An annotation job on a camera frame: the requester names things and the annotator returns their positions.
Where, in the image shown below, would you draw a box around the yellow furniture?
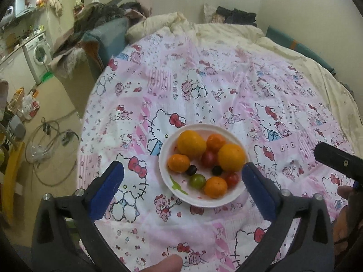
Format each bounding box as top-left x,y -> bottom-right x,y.
0,142 -> 26,227

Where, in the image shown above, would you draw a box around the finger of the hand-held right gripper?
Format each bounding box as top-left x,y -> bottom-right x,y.
313,142 -> 363,182

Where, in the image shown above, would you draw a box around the grey box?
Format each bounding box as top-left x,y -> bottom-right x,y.
8,116 -> 27,141

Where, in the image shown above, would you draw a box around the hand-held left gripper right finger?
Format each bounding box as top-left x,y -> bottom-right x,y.
241,162 -> 335,272

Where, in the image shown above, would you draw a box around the green tomato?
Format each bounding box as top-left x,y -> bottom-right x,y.
190,174 -> 206,190

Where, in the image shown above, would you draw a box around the red cherry tomato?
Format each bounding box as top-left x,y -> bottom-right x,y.
225,172 -> 240,188
201,151 -> 219,168

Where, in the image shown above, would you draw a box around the white range hood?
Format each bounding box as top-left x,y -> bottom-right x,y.
13,0 -> 37,17

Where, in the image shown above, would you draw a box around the dark folded clothes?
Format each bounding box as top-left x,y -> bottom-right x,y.
216,6 -> 258,27

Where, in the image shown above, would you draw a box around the small orange tomato in bowl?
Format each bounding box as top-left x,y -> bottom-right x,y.
206,134 -> 227,153

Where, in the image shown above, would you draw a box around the clear plastic bag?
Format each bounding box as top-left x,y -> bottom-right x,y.
26,143 -> 53,163

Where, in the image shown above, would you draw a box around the pink cartoon printed blanket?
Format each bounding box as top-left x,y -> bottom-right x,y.
76,31 -> 358,272

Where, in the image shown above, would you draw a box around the large orange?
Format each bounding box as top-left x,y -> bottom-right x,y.
218,143 -> 246,172
177,130 -> 207,158

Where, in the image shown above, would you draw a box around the white red plastic bag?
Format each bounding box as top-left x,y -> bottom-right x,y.
21,91 -> 41,120

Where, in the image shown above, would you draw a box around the person's left hand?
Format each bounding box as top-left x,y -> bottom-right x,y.
141,254 -> 184,272

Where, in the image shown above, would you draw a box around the green plastic basin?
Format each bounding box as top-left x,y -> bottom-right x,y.
40,71 -> 56,84

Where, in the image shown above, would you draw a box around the hanging beige cloth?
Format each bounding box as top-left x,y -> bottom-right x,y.
49,0 -> 64,17

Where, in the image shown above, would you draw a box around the pink white bowl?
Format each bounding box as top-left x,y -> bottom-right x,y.
158,123 -> 250,208

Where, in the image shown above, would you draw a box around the teal cushion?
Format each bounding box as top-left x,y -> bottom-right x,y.
265,25 -> 338,75

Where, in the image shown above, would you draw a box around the pile of clothes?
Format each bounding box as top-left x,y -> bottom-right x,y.
51,1 -> 151,63

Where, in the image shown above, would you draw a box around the printed pillow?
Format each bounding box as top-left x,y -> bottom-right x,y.
203,3 -> 227,24

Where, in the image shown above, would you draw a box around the person's right hand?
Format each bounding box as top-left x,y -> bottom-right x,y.
332,185 -> 354,258

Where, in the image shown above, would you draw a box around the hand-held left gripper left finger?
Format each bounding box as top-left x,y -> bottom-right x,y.
31,160 -> 134,272

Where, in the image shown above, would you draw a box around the cream duvet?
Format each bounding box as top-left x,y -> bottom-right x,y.
126,11 -> 363,153

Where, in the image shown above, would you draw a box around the white kitchen cabinet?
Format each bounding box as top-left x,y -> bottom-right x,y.
0,42 -> 37,91

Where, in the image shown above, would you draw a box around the tangled floor cables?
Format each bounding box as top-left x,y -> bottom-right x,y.
25,113 -> 83,188

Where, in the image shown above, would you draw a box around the small orange tomato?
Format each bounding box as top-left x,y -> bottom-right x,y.
206,134 -> 227,153
167,154 -> 190,173

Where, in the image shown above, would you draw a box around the white washing machine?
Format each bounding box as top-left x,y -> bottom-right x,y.
23,32 -> 53,85

